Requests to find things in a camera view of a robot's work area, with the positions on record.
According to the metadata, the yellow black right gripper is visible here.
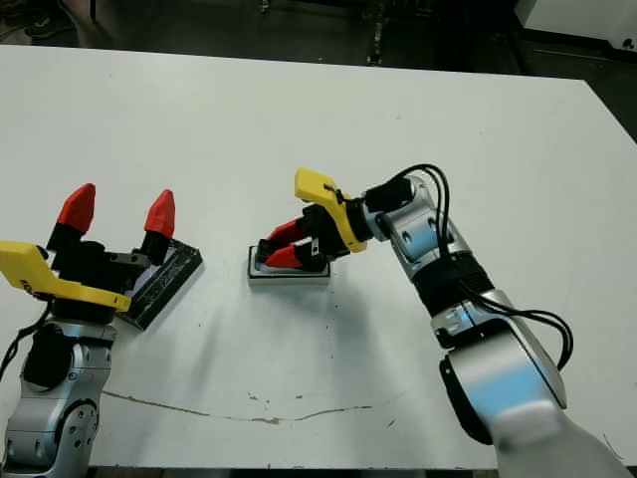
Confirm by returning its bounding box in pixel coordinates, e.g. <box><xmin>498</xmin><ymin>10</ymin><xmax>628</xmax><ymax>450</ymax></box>
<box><xmin>265</xmin><ymin>167</ymin><xmax>373</xmax><ymax>273</ymax></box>

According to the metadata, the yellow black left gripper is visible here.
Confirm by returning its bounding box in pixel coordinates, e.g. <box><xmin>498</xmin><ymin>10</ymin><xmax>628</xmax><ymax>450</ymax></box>
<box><xmin>0</xmin><ymin>182</ymin><xmax>176</xmax><ymax>325</ymax></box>

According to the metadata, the glossy black box lid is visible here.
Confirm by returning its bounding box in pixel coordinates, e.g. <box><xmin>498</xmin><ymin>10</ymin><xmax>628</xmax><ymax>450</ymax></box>
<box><xmin>116</xmin><ymin>239</ymin><xmax>205</xmax><ymax>331</ymax></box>

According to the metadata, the white box base black rim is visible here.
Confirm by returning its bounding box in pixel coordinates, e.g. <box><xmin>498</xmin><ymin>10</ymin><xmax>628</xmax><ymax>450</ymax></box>
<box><xmin>247</xmin><ymin>242</ymin><xmax>333</xmax><ymax>288</ymax></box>

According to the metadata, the dark shoe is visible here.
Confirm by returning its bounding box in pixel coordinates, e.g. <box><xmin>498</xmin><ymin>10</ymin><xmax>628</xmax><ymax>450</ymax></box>
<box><xmin>24</xmin><ymin>13</ymin><xmax>64</xmax><ymax>39</ymax></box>

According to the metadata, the white cabinet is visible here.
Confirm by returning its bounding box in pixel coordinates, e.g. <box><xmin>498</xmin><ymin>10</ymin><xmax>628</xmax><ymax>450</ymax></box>
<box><xmin>517</xmin><ymin>0</ymin><xmax>637</xmax><ymax>51</ymax></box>

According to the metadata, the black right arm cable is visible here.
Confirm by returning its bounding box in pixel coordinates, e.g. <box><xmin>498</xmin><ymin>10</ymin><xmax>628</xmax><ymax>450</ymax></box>
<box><xmin>392</xmin><ymin>162</ymin><xmax>574</xmax><ymax>372</ymax></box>

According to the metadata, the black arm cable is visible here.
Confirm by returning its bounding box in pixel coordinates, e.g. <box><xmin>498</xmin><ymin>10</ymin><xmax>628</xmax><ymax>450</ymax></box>
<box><xmin>0</xmin><ymin>323</ymin><xmax>41</xmax><ymax>379</ymax></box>
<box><xmin>392</xmin><ymin>162</ymin><xmax>574</xmax><ymax>372</ymax></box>

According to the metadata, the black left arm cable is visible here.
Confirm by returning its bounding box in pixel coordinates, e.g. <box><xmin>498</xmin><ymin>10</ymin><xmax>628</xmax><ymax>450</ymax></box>
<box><xmin>0</xmin><ymin>323</ymin><xmax>41</xmax><ymax>379</ymax></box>

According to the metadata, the dark metal stand post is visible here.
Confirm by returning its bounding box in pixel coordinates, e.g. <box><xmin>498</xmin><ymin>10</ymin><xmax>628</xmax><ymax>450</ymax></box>
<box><xmin>367</xmin><ymin>19</ymin><xmax>385</xmax><ymax>66</ymax></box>

